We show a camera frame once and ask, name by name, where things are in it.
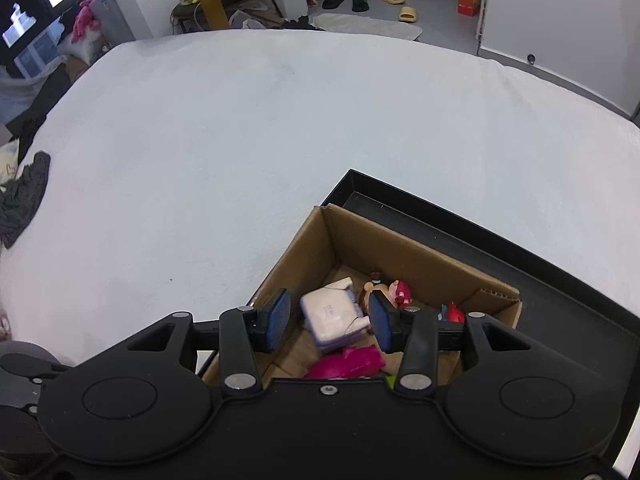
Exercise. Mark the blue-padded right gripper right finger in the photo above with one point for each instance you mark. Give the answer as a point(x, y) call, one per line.
point(415, 335)

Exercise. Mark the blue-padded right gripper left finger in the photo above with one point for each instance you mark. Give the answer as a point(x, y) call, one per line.
point(245, 331)

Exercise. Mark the small brown-haired doll figure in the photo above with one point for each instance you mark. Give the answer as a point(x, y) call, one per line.
point(397, 292)

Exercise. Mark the magenta dinosaur-suit figure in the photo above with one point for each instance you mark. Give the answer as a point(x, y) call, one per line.
point(350, 363)

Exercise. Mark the white square figure box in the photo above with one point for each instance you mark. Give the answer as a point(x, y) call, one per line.
point(333, 316)

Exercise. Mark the red crab beer-mug toy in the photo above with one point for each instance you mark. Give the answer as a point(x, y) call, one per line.
point(451, 313)

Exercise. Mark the brown cardboard box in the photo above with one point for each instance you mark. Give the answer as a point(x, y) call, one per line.
point(334, 243)

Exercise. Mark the black rectangular tray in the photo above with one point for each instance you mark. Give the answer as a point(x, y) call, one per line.
point(377, 430)

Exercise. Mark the white tablecloth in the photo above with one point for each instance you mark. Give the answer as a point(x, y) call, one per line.
point(173, 162)

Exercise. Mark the dark grey cloth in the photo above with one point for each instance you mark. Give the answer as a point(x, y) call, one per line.
point(21, 198)

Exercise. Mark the white floor mat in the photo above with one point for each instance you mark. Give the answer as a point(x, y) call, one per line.
point(362, 25)

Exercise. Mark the yellow slipper right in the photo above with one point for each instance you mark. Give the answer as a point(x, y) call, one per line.
point(408, 14)

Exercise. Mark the black slipper right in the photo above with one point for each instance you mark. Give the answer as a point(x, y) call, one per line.
point(360, 6)

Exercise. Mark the black slipper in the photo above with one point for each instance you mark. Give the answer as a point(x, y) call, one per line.
point(331, 4)
point(360, 6)

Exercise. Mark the black slipper left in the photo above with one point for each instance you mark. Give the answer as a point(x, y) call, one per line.
point(331, 4)

